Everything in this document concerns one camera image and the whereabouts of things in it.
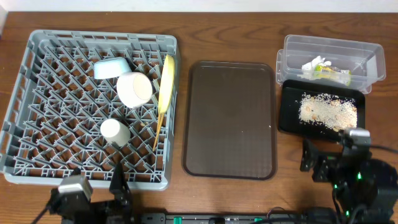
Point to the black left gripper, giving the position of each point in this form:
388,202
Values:
101,205

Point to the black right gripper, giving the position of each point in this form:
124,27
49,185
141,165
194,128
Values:
309,156

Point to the pale green cup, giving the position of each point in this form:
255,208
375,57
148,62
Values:
115,132

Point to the green yellow snack wrapper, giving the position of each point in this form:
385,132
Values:
333,73

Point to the white pink bowl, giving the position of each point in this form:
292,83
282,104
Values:
134,89

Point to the yellow plate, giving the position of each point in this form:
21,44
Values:
166,85

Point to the light blue bowl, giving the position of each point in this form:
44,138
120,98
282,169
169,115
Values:
110,68

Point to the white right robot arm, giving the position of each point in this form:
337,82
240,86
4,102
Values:
364,190

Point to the black food waste tray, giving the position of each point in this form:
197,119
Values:
293,91

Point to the spilled rice food waste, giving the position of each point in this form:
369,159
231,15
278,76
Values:
329,111

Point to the clear plastic waste bin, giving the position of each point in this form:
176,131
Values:
366,61

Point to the dark brown serving tray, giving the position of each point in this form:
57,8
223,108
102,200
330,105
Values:
231,129

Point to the grey plastic dish rack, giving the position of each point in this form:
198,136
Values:
53,120

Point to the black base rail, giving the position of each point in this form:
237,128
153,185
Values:
276,215

